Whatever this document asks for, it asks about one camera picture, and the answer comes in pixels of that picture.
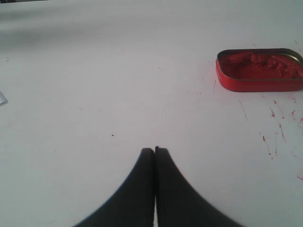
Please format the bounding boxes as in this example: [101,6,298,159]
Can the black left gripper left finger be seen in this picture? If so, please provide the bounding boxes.
[76,148,155,227]

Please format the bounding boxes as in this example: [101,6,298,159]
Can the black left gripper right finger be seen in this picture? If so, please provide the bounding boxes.
[154,147,241,227]

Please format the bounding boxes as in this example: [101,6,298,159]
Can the red ink paste tin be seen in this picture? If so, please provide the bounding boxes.
[216,48,303,92]

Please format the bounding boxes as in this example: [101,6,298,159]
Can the small grey tape piece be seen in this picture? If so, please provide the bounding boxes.
[0,92,8,106]

